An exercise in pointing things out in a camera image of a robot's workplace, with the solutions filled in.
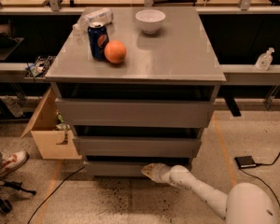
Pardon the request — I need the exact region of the grey top drawer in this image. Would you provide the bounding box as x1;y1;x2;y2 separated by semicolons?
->
53;82;217;128

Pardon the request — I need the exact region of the clear sanitizer pump bottle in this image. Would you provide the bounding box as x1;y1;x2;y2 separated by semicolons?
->
255;48;274;71

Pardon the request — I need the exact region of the blue soda can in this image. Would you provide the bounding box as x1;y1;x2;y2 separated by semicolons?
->
88;22;109;61

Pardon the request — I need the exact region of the white red sneaker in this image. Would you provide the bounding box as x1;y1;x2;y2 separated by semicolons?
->
0;151;29;179

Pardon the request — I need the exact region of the black floor cable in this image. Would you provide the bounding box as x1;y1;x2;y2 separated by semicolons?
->
26;165;87;224

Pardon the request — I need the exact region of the cardboard box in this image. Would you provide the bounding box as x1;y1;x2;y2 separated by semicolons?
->
21;88;81;160

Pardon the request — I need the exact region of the black pedal cable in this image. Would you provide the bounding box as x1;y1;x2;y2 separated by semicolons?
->
239;141;280;224

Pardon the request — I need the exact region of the orange fruit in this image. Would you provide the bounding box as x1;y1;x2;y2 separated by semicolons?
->
105;40;127;64

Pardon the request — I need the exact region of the grey drawer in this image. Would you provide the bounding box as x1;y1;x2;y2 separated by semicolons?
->
74;126;201;158
53;82;217;128
84;156;192;177

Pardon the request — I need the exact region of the grey drawer cabinet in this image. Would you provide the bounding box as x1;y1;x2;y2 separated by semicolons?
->
45;6;227;179

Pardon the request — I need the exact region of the clear plastic water bottle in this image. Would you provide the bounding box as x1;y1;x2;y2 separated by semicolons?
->
73;7;114;32

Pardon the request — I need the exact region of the grey bottom drawer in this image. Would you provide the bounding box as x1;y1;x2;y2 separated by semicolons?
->
84;156;192;177

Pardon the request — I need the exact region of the grey middle drawer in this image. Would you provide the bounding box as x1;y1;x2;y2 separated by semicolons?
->
74;126;201;158

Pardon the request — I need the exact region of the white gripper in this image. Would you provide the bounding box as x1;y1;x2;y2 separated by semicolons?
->
141;163;171;184

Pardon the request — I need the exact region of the black foot pedal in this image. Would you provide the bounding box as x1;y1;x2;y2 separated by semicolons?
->
234;156;257;169

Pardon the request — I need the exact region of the white bowl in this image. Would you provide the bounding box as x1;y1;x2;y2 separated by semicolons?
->
135;9;166;34

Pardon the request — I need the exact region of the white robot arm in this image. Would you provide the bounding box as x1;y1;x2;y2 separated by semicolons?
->
141;163;277;224

